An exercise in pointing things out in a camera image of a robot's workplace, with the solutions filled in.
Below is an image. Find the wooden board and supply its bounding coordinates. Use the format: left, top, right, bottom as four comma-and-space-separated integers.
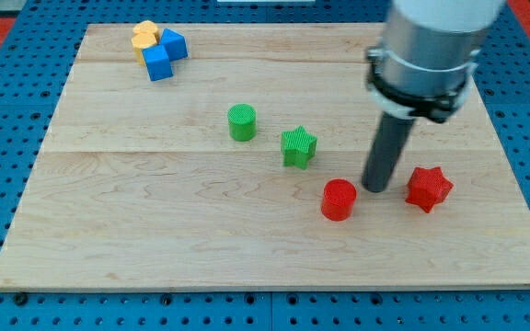
0, 23, 530, 293

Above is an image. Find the yellow hexagon block rear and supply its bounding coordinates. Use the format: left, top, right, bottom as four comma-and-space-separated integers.
132, 20, 160, 40

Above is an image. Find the yellow hexagon block front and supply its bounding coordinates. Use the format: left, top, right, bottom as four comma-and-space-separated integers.
131, 33, 157, 65

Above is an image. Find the yellow hexagon block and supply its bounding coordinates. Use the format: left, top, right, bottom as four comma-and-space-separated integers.
131, 33, 157, 65
132, 20, 160, 40

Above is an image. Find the blue triangle block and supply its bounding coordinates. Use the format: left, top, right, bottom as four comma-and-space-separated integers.
159, 29, 188, 61

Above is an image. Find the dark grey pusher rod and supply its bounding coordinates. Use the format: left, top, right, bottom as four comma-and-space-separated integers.
361, 112, 415, 193

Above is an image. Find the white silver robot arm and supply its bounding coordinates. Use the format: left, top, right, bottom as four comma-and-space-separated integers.
367, 0, 505, 123

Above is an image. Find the green star block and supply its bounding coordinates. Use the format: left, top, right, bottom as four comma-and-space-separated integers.
281, 126, 317, 170

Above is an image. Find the green cylinder block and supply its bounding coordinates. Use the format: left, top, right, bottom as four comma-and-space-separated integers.
227, 103, 257, 142

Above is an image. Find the red cylinder block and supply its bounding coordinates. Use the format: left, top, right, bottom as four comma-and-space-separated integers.
320, 178, 357, 222

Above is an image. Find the red star block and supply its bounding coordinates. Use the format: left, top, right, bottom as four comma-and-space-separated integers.
405, 166, 455, 213

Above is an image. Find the blue cube block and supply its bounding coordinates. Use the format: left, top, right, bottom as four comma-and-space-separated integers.
142, 45, 174, 81

